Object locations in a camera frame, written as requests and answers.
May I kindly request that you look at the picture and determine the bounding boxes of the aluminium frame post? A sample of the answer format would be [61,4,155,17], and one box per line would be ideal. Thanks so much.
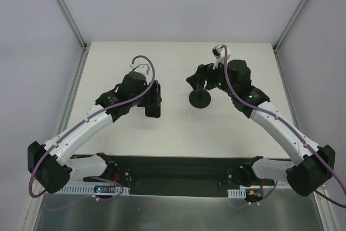
[40,0,90,51]
[272,0,328,52]

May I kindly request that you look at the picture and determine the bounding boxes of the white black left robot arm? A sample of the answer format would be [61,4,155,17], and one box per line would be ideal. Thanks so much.
[28,71,162,194]

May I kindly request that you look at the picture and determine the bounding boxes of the aluminium right frame post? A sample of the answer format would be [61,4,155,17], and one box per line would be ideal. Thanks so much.
[272,0,328,52]

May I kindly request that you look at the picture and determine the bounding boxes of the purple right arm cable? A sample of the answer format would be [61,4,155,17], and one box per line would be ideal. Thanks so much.
[216,44,346,209]

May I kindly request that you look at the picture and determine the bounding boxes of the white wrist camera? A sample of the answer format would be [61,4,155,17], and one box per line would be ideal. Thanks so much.
[130,63,151,76]
[212,44,230,70]

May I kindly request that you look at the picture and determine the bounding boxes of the white right cable duct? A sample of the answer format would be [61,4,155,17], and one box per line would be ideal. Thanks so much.
[227,188,247,199]

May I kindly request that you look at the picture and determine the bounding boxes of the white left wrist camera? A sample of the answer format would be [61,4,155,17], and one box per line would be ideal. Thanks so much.
[130,63,151,76]

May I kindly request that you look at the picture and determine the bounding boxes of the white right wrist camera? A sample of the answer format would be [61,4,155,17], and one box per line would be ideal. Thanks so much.
[212,44,230,70]

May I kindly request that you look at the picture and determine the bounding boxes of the black round-base phone stand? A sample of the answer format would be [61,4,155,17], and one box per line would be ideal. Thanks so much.
[189,81,211,109]

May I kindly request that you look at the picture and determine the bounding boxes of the black smartphone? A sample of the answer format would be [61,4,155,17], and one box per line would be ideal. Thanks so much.
[145,104,161,118]

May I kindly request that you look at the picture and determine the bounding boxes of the aluminium left frame post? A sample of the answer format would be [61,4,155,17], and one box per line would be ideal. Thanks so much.
[40,0,90,51]

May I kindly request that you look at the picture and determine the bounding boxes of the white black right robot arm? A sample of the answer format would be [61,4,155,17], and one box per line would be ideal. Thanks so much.
[186,60,335,196]

